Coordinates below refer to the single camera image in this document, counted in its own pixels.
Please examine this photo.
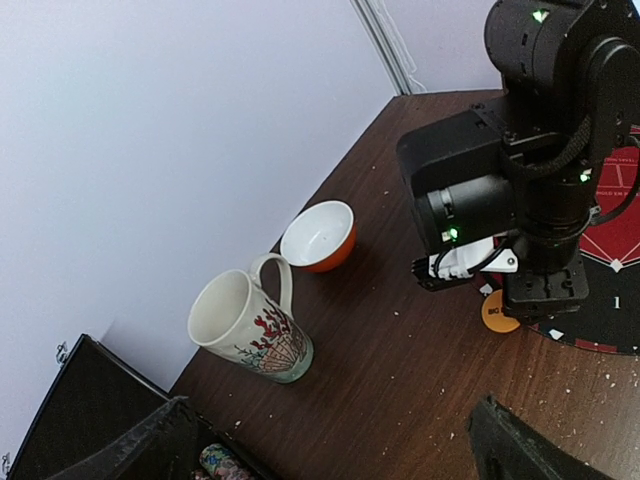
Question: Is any orange white ceramic bowl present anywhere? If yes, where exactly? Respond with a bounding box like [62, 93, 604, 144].
[280, 200, 356, 273]

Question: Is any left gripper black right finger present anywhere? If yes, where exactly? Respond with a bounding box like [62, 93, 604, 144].
[467, 396, 608, 480]

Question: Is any right aluminium frame post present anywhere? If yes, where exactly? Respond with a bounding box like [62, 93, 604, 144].
[350, 0, 427, 95]

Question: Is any white floral ceramic mug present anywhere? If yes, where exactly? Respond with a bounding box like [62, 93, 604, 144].
[187, 253, 314, 384]

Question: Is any red black poker mat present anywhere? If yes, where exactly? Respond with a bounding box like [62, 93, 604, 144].
[529, 124, 640, 356]

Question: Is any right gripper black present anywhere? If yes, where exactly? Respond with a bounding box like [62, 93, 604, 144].
[503, 235, 590, 320]

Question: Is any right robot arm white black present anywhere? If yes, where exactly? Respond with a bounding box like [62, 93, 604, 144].
[396, 1, 639, 324]

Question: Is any orange big blind button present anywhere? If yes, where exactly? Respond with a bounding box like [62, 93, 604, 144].
[481, 290, 521, 334]

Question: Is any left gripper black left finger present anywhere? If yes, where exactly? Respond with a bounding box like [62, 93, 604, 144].
[52, 396, 198, 479]

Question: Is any black poker chip case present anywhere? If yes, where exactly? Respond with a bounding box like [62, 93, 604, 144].
[2, 334, 277, 479]

